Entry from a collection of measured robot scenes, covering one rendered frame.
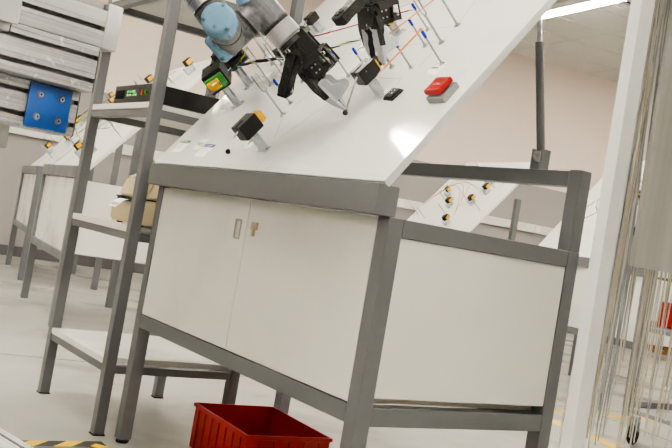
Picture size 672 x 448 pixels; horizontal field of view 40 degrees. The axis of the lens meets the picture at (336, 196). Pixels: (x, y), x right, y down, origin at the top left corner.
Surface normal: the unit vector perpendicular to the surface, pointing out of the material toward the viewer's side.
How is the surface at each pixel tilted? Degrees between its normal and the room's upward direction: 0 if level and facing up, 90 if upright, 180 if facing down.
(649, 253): 90
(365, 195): 90
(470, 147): 90
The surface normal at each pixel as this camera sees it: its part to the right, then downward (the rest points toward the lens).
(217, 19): -0.05, -0.04
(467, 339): 0.56, 0.07
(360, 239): -0.81, -0.16
